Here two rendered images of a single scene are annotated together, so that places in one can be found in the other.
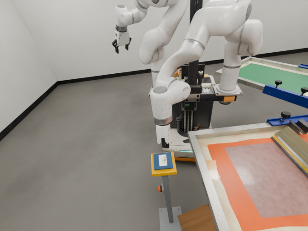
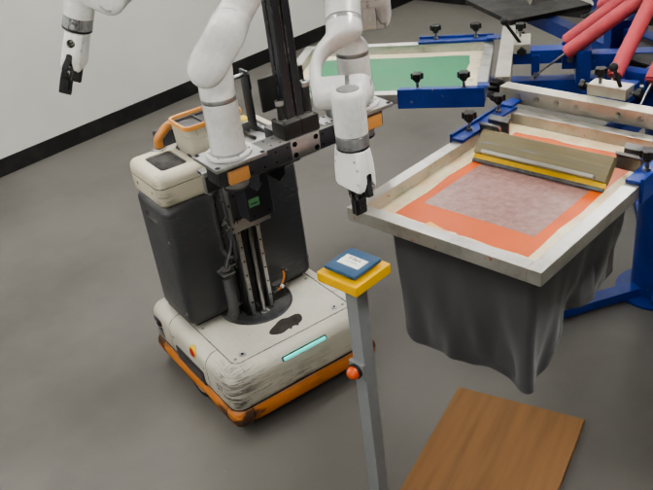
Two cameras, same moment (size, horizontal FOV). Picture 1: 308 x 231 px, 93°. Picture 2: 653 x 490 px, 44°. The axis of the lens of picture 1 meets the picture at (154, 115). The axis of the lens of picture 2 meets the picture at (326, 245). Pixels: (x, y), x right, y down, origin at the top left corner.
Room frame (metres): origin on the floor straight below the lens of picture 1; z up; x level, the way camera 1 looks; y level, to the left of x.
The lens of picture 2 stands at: (-0.63, 1.21, 2.01)
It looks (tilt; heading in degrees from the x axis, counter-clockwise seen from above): 31 degrees down; 314
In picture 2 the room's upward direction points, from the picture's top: 8 degrees counter-clockwise
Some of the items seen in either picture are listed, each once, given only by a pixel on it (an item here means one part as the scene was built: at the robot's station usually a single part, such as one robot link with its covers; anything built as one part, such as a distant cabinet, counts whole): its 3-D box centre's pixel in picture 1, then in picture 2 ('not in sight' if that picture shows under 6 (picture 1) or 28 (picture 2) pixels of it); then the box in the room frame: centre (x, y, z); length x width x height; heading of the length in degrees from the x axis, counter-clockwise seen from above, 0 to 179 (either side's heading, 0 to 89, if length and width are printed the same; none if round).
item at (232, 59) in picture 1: (236, 51); (353, 25); (0.81, -0.51, 1.37); 0.13 x 0.10 x 0.16; 38
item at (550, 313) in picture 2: not in sight; (576, 283); (0.12, -0.50, 0.74); 0.46 x 0.04 x 0.42; 87
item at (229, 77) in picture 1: (228, 76); (352, 78); (0.83, -0.50, 1.21); 0.16 x 0.13 x 0.15; 166
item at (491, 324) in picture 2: not in sight; (462, 301); (0.33, -0.28, 0.74); 0.45 x 0.03 x 0.43; 177
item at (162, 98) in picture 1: (170, 98); (354, 103); (0.46, -0.07, 1.36); 0.15 x 0.10 x 0.11; 129
